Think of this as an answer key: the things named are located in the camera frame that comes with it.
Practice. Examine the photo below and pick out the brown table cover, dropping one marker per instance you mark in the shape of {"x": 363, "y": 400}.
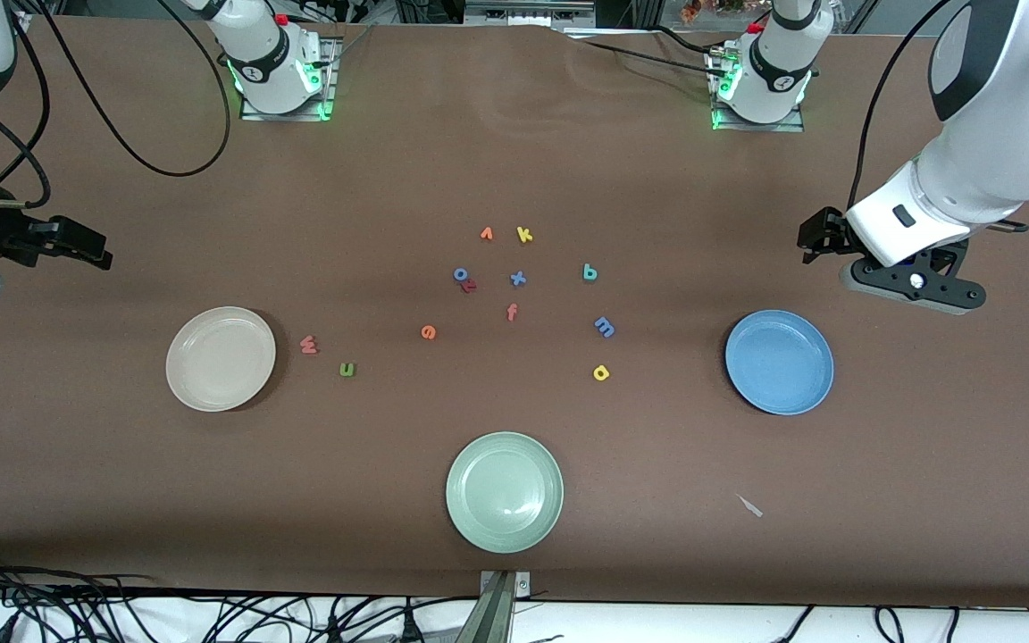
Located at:
{"x": 389, "y": 179}

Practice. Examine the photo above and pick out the pale green round plate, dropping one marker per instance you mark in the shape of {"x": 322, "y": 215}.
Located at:
{"x": 505, "y": 492}

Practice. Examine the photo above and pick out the grey metal camera post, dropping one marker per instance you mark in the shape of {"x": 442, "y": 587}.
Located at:
{"x": 501, "y": 616}

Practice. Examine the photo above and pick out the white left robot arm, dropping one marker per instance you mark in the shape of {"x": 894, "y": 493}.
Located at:
{"x": 979, "y": 170}

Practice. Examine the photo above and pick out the orange brown clutter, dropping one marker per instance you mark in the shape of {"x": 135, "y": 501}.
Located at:
{"x": 691, "y": 9}

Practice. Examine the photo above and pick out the blue round plate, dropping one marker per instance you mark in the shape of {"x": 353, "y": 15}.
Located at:
{"x": 780, "y": 362}

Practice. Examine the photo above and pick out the blue foam letter m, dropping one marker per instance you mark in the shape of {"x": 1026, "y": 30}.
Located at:
{"x": 604, "y": 327}

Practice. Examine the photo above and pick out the aluminium frame beam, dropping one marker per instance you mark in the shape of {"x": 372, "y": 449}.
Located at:
{"x": 523, "y": 13}

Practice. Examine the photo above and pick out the yellow foam letter a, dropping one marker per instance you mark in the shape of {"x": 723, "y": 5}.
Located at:
{"x": 596, "y": 373}

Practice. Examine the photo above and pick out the pink foam letter w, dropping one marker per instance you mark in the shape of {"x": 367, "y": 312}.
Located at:
{"x": 308, "y": 345}

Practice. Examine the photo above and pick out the small white paper scrap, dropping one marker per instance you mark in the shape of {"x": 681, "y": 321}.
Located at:
{"x": 749, "y": 505}

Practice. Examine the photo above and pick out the beige round plate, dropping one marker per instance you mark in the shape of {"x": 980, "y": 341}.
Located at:
{"x": 221, "y": 359}

